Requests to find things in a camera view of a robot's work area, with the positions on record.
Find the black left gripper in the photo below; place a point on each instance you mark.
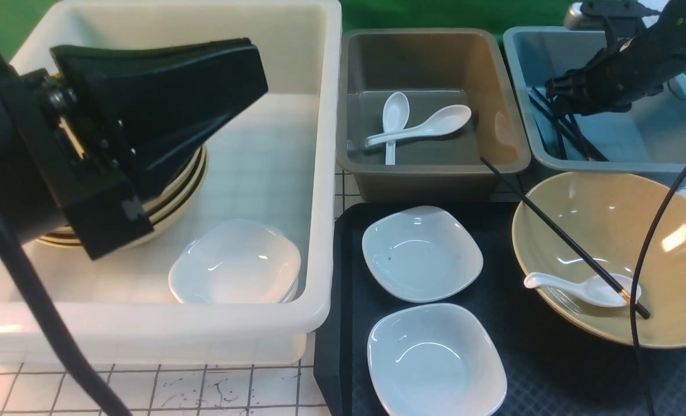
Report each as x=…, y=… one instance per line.
x=124, y=122

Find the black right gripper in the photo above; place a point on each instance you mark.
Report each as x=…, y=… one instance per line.
x=616, y=77

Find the black chopstick gold band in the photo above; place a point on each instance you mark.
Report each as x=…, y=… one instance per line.
x=636, y=308

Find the white ceramic soup spoon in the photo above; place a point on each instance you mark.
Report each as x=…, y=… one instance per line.
x=594, y=290

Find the white square dish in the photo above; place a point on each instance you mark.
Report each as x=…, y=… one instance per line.
x=421, y=255
x=435, y=359

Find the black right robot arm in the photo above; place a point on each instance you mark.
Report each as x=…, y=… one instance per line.
x=665, y=33

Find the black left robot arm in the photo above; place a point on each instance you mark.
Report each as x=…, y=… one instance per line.
x=23, y=173

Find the black chopsticks in blue bin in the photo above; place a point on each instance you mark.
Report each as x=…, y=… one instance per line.
x=566, y=128

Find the blue plastic bin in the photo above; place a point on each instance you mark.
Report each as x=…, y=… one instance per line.
x=649, y=140

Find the stack of yellow bowls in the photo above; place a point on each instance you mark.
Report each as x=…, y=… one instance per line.
x=171, y=205

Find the green backdrop cloth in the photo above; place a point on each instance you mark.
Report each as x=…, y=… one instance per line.
x=17, y=18

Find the white spoon lying in bin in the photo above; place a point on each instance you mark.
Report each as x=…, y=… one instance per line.
x=443, y=122

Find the brown plastic bin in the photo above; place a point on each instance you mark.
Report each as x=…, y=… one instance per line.
x=434, y=68

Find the large white plastic tub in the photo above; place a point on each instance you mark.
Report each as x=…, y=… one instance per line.
x=274, y=163

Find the stack of white dishes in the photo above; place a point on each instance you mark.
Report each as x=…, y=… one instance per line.
x=239, y=261

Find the white spoon upright in bin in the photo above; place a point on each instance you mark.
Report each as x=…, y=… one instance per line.
x=395, y=117

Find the black plastic serving tray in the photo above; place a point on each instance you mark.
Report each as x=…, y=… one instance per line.
x=552, y=366

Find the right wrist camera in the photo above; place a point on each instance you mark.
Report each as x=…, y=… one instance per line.
x=623, y=19

